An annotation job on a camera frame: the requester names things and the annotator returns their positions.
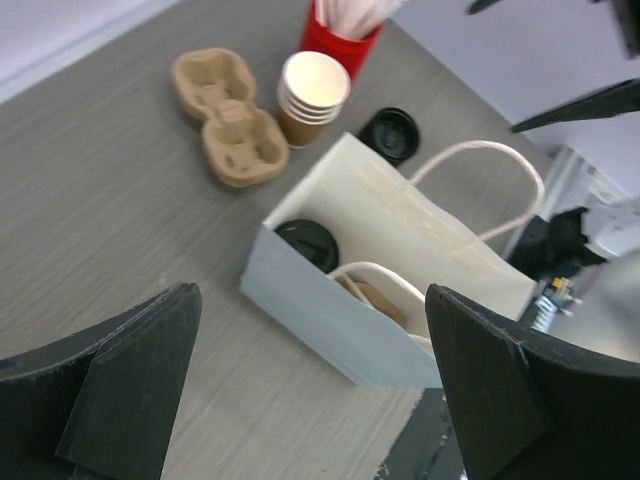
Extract white blue paper bag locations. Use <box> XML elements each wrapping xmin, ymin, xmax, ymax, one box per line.
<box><xmin>239</xmin><ymin>134</ymin><xmax>544</xmax><ymax>388</ymax></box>

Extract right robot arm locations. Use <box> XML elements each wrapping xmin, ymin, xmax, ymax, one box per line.
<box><xmin>510</xmin><ymin>78</ymin><xmax>639</xmax><ymax>280</ymax></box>

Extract aluminium frame rail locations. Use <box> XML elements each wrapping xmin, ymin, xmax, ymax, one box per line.
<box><xmin>539</xmin><ymin>146</ymin><xmax>639</xmax><ymax>259</ymax></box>

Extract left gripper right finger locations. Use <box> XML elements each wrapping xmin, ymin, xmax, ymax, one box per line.
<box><xmin>425</xmin><ymin>284</ymin><xmax>639</xmax><ymax>479</ymax></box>

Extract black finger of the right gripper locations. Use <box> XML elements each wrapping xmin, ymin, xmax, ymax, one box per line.
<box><xmin>510</xmin><ymin>78</ymin><xmax>639</xmax><ymax>133</ymax></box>

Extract wrapped white straws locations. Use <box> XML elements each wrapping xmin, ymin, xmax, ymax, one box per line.
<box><xmin>312</xmin><ymin>0</ymin><xmax>405</xmax><ymax>40</ymax></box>

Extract stack of paper cups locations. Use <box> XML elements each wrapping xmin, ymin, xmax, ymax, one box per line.
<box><xmin>276</xmin><ymin>51</ymin><xmax>351</xmax><ymax>148</ymax></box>

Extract black plastic cup lid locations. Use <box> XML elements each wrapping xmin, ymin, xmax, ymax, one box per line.
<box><xmin>275</xmin><ymin>219</ymin><xmax>340</xmax><ymax>274</ymax></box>

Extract red straw holder cup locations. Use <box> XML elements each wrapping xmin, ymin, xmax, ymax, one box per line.
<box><xmin>298</xmin><ymin>1</ymin><xmax>384</xmax><ymax>83</ymax></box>

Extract stacked pulp cup carriers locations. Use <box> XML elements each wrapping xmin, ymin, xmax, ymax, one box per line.
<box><xmin>171</xmin><ymin>48</ymin><xmax>289</xmax><ymax>188</ymax></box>

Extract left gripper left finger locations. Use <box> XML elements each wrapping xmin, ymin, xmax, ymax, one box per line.
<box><xmin>1</xmin><ymin>282</ymin><xmax>202</xmax><ymax>479</ymax></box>

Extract brown pulp cup carrier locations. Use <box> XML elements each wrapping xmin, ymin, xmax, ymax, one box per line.
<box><xmin>335</xmin><ymin>276</ymin><xmax>407</xmax><ymax>328</ymax></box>

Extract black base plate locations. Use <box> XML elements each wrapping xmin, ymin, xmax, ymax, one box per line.
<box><xmin>373</xmin><ymin>389</ymin><xmax>465</xmax><ymax>480</ymax></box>

